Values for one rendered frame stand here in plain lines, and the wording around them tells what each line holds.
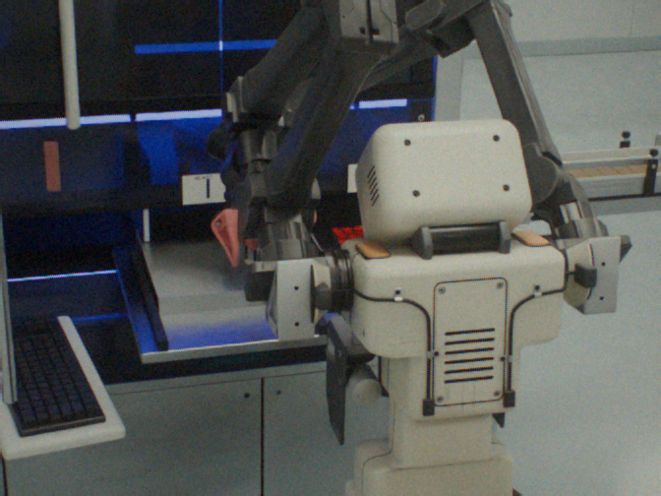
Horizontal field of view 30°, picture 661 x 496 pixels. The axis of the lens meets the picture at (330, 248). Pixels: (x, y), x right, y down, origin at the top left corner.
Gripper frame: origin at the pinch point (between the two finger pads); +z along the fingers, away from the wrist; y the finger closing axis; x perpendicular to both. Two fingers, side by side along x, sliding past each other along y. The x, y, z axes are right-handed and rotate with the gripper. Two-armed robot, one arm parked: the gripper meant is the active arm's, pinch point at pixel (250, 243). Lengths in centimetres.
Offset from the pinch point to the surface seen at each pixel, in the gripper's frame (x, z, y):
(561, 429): -122, 99, 38
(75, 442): 43, 18, -22
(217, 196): -2.6, -2.1, 19.1
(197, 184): 1.3, -4.9, 20.3
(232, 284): 2.0, 9.6, 3.3
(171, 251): 5.7, 10.0, 23.5
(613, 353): -168, 99, 66
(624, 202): -99, 11, 3
